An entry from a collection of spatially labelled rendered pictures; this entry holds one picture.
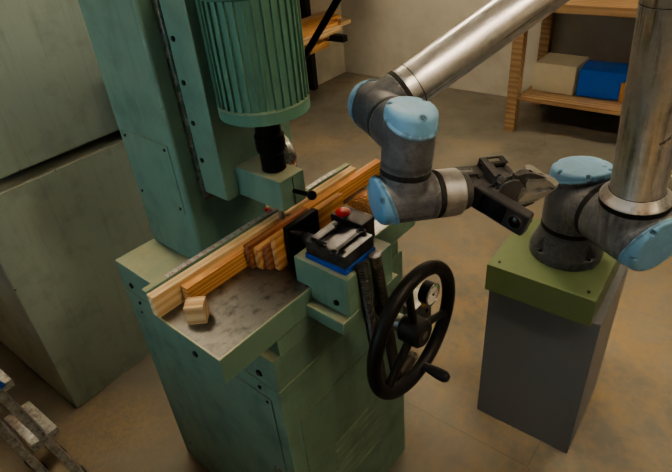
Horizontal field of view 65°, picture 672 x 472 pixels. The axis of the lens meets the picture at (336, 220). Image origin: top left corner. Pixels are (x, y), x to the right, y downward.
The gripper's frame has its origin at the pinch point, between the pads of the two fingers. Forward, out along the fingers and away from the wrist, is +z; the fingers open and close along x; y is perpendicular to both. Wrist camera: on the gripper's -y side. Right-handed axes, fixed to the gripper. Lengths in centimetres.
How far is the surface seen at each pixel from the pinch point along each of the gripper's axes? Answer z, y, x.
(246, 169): -56, 25, 7
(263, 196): -53, 20, 11
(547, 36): 189, 239, 75
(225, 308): -64, 1, 21
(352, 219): -38.7, 6.3, 7.5
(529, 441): 27, -9, 100
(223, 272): -64, 9, 20
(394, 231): -23.9, 15.6, 21.6
